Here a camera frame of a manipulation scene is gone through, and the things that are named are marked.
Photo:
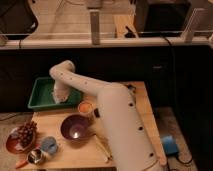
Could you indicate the green plastic tray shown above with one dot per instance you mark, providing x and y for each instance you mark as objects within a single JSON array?
[{"x": 41, "y": 96}]

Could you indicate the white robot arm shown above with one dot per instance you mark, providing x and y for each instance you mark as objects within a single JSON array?
[{"x": 128, "y": 140}]

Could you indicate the black small block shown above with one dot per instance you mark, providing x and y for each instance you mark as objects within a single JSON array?
[{"x": 96, "y": 112}]

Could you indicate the orange cup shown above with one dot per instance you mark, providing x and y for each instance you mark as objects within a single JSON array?
[{"x": 85, "y": 108}]

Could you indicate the purple bowl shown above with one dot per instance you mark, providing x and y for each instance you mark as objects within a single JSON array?
[{"x": 74, "y": 127}]

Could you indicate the yellow wooden stick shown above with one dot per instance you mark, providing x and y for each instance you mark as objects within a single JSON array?
[{"x": 102, "y": 148}]

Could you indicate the black monitor box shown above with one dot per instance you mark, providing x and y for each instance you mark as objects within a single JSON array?
[{"x": 165, "y": 17}]

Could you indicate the blue cylinder on floor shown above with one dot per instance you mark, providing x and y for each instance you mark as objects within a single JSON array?
[{"x": 169, "y": 145}]

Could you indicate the bunch of dark grapes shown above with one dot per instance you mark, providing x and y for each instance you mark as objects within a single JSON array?
[{"x": 26, "y": 132}]

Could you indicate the small metal pot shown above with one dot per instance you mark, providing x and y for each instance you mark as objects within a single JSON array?
[{"x": 34, "y": 157}]

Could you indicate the red plate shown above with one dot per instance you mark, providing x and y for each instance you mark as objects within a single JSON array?
[{"x": 13, "y": 146}]

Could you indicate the black office chair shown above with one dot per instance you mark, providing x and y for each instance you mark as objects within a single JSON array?
[{"x": 17, "y": 17}]

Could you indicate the white horizontal rail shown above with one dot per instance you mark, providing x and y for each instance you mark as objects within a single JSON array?
[{"x": 103, "y": 43}]

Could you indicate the grey vertical post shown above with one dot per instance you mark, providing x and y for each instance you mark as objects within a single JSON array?
[{"x": 95, "y": 29}]

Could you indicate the white slanted bracket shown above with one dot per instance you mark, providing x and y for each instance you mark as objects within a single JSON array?
[{"x": 194, "y": 20}]

